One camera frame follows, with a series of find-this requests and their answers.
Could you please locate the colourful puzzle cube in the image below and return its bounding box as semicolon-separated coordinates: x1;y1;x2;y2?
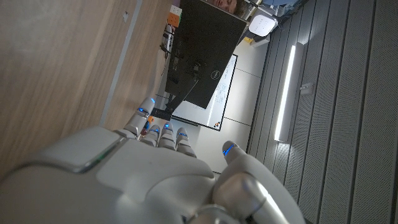
167;4;183;28

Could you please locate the ceiling light strip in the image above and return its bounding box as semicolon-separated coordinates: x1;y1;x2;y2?
273;42;304;143

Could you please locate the white ceiling access point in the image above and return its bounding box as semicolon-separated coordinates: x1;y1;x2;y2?
248;14;279;38

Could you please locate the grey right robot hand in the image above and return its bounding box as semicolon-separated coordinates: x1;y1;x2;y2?
0;96;307;224

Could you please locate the whiteboard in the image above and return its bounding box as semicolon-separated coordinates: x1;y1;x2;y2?
154;53;239;132

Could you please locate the black Dell monitor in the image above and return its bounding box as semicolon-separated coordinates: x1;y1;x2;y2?
164;0;248;110

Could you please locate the seated man in white shirt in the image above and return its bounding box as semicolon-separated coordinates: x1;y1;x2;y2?
206;0;248;18

